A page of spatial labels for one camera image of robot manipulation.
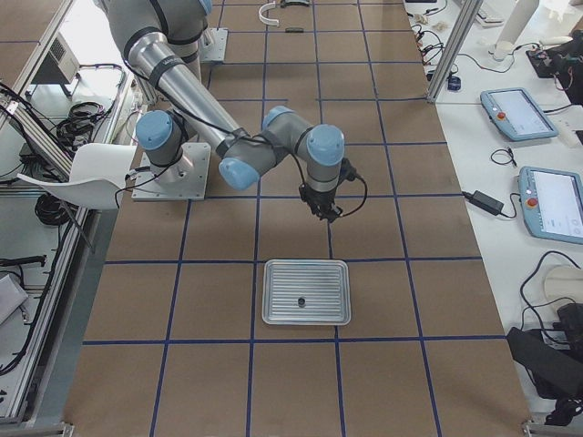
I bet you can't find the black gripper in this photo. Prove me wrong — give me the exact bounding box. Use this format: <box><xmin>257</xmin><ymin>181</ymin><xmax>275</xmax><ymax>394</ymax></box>
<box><xmin>299</xmin><ymin>183</ymin><xmax>342</xmax><ymax>223</ymax></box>

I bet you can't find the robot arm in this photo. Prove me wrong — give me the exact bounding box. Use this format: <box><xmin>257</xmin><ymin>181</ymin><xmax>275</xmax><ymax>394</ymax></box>
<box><xmin>97</xmin><ymin>1</ymin><xmax>345</xmax><ymax>222</ymax></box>

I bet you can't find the ribbed metal tray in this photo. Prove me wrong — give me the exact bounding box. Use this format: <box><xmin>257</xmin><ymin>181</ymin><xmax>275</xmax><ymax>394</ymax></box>
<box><xmin>261</xmin><ymin>259</ymin><xmax>352</xmax><ymax>326</ymax></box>

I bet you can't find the black power adapter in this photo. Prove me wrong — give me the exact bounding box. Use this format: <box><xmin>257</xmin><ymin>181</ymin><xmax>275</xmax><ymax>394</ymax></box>
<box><xmin>462</xmin><ymin>190</ymin><xmax>504</xmax><ymax>216</ymax></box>

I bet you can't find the black brake pad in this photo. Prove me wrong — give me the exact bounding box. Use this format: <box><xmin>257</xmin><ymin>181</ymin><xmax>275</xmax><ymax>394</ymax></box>
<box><xmin>285</xmin><ymin>27</ymin><xmax>304</xmax><ymax>34</ymax></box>

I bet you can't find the white curved plastic part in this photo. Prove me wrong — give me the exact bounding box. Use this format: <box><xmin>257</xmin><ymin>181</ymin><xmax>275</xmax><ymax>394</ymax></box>
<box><xmin>258</xmin><ymin>1</ymin><xmax>280</xmax><ymax>27</ymax></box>

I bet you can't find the blue teach pendant far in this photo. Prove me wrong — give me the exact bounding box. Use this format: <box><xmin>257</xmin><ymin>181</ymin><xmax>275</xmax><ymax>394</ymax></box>
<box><xmin>480</xmin><ymin>87</ymin><xmax>558</xmax><ymax>141</ymax></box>

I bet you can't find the blue teach pendant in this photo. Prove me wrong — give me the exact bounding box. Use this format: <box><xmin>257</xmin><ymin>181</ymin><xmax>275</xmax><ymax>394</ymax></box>
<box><xmin>517</xmin><ymin>167</ymin><xmax>582</xmax><ymax>245</ymax></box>
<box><xmin>480</xmin><ymin>87</ymin><xmax>558</xmax><ymax>141</ymax></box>

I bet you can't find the dark brake shoe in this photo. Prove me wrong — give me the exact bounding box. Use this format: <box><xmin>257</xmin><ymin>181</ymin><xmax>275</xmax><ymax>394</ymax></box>
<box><xmin>280</xmin><ymin>0</ymin><xmax>311</xmax><ymax>8</ymax></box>

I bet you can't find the blue teach pendant near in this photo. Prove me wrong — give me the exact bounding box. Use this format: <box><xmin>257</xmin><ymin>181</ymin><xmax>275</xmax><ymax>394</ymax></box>
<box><xmin>517</xmin><ymin>167</ymin><xmax>582</xmax><ymax>245</ymax></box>

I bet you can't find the white plastic chair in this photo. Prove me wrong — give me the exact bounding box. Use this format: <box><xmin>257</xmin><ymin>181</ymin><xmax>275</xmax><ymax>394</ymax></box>
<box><xmin>17</xmin><ymin>143</ymin><xmax>137</xmax><ymax>210</ymax></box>

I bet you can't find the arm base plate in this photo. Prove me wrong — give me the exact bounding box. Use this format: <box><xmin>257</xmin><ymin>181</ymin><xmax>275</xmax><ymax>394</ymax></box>
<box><xmin>199</xmin><ymin>27</ymin><xmax>229</xmax><ymax>64</ymax></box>
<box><xmin>131</xmin><ymin>142</ymin><xmax>211</xmax><ymax>202</ymax></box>

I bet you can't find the aluminium frame post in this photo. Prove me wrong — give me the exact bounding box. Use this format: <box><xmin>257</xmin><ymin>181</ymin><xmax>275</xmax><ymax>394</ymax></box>
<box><xmin>426</xmin><ymin>0</ymin><xmax>483</xmax><ymax>104</ymax></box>

